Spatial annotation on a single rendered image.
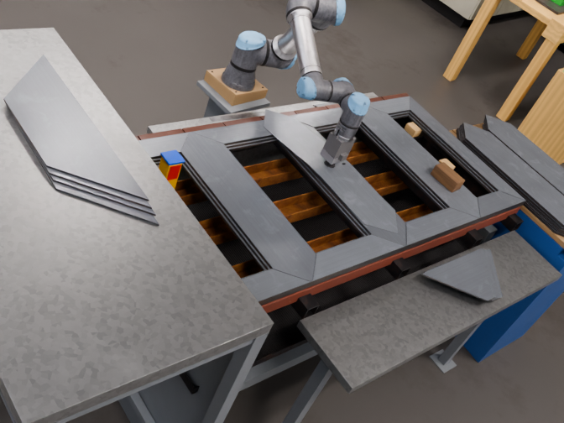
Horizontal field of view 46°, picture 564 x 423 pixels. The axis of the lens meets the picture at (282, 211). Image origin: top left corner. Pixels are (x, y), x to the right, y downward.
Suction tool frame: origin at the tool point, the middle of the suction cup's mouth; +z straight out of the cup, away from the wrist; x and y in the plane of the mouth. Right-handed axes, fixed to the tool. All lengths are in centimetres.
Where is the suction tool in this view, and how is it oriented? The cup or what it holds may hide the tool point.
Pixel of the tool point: (328, 166)
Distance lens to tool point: 250.2
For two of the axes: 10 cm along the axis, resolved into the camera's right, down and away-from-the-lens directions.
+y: 7.1, -2.7, 6.5
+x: -6.2, -6.6, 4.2
